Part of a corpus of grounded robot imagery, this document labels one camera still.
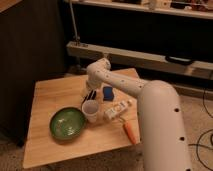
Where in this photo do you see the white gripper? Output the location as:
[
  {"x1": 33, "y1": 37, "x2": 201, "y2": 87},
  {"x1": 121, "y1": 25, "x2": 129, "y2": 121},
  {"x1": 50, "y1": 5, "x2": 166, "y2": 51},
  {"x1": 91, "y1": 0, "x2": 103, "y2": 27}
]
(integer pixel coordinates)
[{"x1": 82, "y1": 82, "x2": 97, "y2": 103}]

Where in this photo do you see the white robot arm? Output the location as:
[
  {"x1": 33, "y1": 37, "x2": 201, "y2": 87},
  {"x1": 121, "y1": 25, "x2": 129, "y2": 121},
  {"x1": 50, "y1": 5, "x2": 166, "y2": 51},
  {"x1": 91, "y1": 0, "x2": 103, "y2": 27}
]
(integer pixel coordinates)
[{"x1": 86, "y1": 58, "x2": 193, "y2": 171}]

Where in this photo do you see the blue eraser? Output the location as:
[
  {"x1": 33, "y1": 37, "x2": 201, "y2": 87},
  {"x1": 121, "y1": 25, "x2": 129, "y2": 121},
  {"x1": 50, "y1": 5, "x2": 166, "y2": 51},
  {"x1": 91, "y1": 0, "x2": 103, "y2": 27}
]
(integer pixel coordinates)
[{"x1": 103, "y1": 86, "x2": 114, "y2": 101}]

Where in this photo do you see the green ceramic bowl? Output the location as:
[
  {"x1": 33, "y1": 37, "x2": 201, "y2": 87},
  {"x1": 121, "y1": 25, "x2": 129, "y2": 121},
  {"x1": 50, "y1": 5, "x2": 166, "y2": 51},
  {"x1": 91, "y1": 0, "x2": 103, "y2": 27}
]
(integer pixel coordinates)
[{"x1": 49, "y1": 107, "x2": 86, "y2": 141}]

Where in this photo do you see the white tube with label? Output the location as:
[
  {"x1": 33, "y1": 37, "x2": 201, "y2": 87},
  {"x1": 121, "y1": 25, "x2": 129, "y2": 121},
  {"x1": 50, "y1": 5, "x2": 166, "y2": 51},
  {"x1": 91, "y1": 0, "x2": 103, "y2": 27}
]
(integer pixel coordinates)
[{"x1": 103, "y1": 100, "x2": 132, "y2": 121}]

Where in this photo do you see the metal stand pole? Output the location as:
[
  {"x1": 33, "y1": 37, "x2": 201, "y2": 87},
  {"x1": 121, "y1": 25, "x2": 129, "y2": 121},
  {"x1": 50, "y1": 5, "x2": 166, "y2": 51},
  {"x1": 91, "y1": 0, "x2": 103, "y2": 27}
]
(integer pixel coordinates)
[{"x1": 69, "y1": 0, "x2": 86, "y2": 75}]

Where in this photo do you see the orange carrot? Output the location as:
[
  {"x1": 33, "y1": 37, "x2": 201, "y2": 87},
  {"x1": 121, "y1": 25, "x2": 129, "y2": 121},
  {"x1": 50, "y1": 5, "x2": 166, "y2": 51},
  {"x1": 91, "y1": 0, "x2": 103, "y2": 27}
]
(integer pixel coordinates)
[{"x1": 120, "y1": 118, "x2": 136, "y2": 144}]

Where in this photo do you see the long white beam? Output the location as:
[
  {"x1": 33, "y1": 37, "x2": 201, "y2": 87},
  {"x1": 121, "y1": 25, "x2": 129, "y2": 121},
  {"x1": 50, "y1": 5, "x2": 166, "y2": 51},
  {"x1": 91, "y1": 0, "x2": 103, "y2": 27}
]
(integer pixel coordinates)
[{"x1": 66, "y1": 41, "x2": 213, "y2": 79}]

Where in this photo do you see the dark cabinet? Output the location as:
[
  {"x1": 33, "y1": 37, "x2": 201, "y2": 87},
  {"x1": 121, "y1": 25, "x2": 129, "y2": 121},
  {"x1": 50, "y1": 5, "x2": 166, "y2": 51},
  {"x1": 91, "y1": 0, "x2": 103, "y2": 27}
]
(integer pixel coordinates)
[{"x1": 0, "y1": 0, "x2": 66, "y2": 146}]

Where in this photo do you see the wooden shelf with clutter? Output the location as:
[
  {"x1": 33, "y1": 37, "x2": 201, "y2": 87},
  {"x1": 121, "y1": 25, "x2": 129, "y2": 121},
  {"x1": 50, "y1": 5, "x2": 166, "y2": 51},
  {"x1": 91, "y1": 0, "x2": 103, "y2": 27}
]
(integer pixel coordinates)
[{"x1": 64, "y1": 0, "x2": 213, "y2": 20}]

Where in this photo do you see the black handle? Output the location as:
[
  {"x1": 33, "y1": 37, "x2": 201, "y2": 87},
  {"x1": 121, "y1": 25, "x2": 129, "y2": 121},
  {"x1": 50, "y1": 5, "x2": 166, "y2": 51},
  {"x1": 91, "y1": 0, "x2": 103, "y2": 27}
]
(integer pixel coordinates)
[{"x1": 165, "y1": 56, "x2": 195, "y2": 66}]

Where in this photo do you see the black cable on floor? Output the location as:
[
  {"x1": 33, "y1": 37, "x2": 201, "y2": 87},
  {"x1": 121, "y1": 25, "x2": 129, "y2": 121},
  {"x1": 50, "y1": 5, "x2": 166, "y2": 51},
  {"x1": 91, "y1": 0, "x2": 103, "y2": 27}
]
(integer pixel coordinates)
[{"x1": 188, "y1": 71, "x2": 213, "y2": 171}]

